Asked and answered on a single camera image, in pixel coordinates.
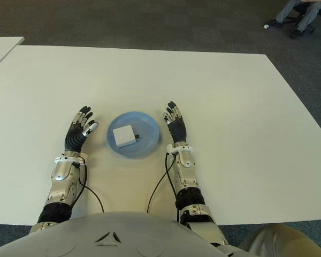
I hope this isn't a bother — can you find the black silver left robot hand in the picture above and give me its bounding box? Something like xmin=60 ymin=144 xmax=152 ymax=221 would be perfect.
xmin=64 ymin=106 xmax=100 ymax=154

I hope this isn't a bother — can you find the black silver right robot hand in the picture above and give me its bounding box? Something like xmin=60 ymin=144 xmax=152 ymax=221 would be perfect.
xmin=162 ymin=101 xmax=188 ymax=144

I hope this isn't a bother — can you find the white square charger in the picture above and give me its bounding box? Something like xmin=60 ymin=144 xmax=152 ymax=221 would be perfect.
xmin=112 ymin=124 xmax=140 ymax=148

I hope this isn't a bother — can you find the blue round plate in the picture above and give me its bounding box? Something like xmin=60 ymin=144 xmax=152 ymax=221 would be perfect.
xmin=106 ymin=111 xmax=161 ymax=160

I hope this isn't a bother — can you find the grey robot torso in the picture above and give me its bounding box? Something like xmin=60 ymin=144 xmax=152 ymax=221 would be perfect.
xmin=0 ymin=211 xmax=230 ymax=257

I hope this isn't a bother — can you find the white side table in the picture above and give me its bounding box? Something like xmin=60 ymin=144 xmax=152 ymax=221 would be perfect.
xmin=0 ymin=36 xmax=25 ymax=73

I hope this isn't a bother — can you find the beige robot leg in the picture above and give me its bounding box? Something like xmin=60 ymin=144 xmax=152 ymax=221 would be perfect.
xmin=239 ymin=224 xmax=321 ymax=257

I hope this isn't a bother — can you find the seated person in grey trousers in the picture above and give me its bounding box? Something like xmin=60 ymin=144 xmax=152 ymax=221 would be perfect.
xmin=276 ymin=0 xmax=321 ymax=38

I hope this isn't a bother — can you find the black office chair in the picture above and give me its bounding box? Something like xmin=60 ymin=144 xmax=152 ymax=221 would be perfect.
xmin=282 ymin=4 xmax=321 ymax=34

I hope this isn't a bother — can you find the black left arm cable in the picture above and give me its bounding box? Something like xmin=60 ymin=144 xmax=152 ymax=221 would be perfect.
xmin=74 ymin=160 xmax=104 ymax=214

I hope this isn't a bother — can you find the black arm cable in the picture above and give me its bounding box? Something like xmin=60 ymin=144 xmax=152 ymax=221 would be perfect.
xmin=147 ymin=152 xmax=181 ymax=223
xmin=74 ymin=160 xmax=104 ymax=214

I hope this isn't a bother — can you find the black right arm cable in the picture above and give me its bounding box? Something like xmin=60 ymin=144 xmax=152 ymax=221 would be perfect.
xmin=147 ymin=152 xmax=181 ymax=223

